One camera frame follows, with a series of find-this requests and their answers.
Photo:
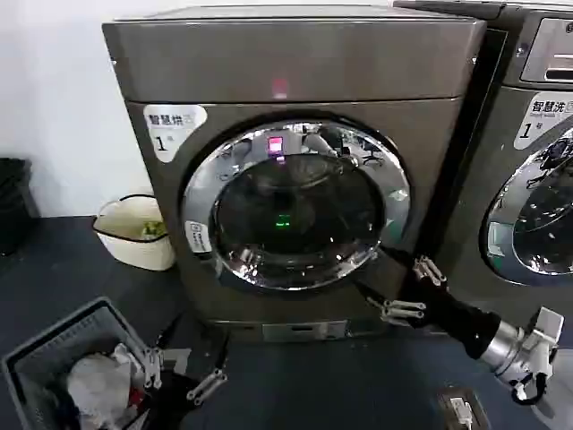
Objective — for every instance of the grey front-load dryer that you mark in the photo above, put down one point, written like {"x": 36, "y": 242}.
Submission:
{"x": 286, "y": 67}

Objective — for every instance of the round chrome glass washer door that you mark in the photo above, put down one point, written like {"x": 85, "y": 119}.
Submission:
{"x": 537, "y": 224}

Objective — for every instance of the round chrome glass dryer door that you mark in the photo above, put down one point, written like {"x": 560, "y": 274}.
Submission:
{"x": 295, "y": 215}

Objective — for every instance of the grey washer with control panel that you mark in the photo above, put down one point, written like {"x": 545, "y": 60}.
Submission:
{"x": 515, "y": 107}

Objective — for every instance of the black bin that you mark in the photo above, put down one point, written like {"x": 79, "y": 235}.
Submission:
{"x": 15, "y": 201}

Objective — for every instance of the white waste bin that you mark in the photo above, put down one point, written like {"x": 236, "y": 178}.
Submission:
{"x": 134, "y": 242}

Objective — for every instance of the floor power socket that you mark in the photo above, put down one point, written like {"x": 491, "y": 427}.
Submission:
{"x": 459, "y": 410}

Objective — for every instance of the red garment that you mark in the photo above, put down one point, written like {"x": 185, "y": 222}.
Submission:
{"x": 135, "y": 396}

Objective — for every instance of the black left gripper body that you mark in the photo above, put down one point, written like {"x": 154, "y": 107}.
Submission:
{"x": 172, "y": 403}

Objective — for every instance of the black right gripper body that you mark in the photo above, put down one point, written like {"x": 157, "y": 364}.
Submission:
{"x": 465, "y": 320}

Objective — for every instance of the grey plastic laundry basket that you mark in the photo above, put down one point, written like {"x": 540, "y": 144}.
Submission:
{"x": 53, "y": 331}

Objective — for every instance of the white crumpled garment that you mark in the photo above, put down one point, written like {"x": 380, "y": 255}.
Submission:
{"x": 98, "y": 376}

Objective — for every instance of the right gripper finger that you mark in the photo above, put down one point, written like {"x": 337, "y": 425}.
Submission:
{"x": 403, "y": 310}
{"x": 427, "y": 271}

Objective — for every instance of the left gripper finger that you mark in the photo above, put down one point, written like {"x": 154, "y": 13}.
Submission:
{"x": 154, "y": 365}
{"x": 208, "y": 385}

